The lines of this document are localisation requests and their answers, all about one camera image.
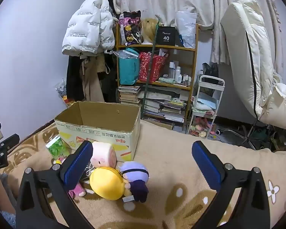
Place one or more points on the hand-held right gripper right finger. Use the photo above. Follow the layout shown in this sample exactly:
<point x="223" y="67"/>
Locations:
<point x="206" y="167"/>

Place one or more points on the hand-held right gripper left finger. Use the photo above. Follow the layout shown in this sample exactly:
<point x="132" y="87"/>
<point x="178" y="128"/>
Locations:
<point x="77" y="164"/>

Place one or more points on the pink bear plush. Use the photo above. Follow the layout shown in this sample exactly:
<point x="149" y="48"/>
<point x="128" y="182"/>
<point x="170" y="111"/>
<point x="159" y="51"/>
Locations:
<point x="77" y="191"/>

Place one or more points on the green tissue pack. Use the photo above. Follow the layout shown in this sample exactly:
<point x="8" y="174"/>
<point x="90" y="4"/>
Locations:
<point x="56" y="146"/>

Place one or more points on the yellow round plush toy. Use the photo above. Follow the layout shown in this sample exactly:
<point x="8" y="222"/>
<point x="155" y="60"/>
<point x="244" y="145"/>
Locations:
<point x="107" y="183"/>

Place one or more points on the printed cardboard box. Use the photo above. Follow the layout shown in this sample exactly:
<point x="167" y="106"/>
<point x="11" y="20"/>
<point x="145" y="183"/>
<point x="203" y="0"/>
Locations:
<point x="104" y="133"/>

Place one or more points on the person's left forearm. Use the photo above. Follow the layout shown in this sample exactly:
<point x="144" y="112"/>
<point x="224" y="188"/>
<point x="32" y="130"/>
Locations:
<point x="1" y="195"/>

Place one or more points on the heap of small plush toys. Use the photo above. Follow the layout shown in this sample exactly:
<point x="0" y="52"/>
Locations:
<point x="200" y="127"/>

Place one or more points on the purple plush doll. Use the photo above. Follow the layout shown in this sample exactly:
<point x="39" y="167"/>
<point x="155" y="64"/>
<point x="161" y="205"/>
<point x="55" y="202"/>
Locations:
<point x="134" y="171"/>

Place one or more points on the light blue cloth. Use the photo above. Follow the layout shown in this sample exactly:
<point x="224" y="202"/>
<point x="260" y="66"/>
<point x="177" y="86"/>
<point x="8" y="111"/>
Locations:
<point x="206" y="103"/>

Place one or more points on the flat cardboard carton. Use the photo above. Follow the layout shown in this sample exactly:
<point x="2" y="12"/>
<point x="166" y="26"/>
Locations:
<point x="159" y="124"/>

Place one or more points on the yellow toys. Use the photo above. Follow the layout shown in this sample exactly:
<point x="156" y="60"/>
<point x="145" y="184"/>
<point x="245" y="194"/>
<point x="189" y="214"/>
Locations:
<point x="68" y="101"/>

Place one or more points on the pile of colourful books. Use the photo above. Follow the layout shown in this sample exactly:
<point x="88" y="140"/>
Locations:
<point x="166" y="109"/>

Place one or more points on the patterned plastic bag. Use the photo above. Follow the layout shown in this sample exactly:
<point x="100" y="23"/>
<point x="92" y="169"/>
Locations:
<point x="62" y="89"/>

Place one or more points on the beige coat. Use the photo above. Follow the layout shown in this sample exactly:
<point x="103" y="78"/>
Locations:
<point x="93" y="83"/>

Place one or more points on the black coat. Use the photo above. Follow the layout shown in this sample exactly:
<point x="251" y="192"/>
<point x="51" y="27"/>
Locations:
<point x="73" y="78"/>

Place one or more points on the dark hanging garment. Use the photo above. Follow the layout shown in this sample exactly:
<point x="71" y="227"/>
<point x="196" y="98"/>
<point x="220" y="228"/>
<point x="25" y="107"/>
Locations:
<point x="112" y="85"/>

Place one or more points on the stack of brown books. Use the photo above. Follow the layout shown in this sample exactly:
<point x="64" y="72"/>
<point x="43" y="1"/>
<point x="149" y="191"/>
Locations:
<point x="128" y="95"/>

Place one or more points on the white trolley cart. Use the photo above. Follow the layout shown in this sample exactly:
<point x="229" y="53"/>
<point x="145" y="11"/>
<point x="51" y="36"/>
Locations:
<point x="211" y="80"/>

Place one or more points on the pale green cloth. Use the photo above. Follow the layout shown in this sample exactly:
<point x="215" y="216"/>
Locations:
<point x="166" y="80"/>

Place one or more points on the dark bag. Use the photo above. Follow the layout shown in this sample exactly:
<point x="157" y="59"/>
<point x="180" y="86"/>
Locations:
<point x="209" y="69"/>

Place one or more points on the group of white cosmetic bottles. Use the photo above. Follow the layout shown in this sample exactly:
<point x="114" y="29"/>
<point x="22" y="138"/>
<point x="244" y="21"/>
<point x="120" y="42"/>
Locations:
<point x="177" y="72"/>

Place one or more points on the teal shopping bag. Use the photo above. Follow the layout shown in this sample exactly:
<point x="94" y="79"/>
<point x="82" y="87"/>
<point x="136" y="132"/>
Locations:
<point x="128" y="69"/>

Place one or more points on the red patterned gift bag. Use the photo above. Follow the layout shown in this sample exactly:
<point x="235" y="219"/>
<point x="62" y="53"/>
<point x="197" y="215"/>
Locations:
<point x="158" y="69"/>

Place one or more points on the green pole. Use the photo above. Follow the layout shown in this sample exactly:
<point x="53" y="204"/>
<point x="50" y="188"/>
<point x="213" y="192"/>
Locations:
<point x="150" y="64"/>

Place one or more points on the cream office chair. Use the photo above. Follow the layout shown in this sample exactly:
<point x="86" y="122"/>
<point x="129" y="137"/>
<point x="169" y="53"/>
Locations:
<point x="238" y="52"/>

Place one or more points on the wooden shelf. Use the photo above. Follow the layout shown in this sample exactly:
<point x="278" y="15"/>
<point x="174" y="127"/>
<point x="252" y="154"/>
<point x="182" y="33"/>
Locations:
<point x="157" y="47"/>

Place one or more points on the black box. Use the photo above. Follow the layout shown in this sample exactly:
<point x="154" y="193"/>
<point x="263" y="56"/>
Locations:
<point x="165" y="38"/>

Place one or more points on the white puffer jacket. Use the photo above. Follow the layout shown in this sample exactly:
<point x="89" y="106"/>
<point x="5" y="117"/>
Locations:
<point x="85" y="23"/>

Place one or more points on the white plastic bag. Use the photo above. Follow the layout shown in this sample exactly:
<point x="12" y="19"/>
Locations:
<point x="186" y="28"/>

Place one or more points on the cartoon printed tote bag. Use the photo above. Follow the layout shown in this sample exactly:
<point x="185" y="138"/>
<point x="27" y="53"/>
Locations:
<point x="130" y="28"/>

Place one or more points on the blonde wig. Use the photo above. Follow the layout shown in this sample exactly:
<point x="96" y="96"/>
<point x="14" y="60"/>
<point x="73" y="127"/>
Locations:
<point x="147" y="29"/>

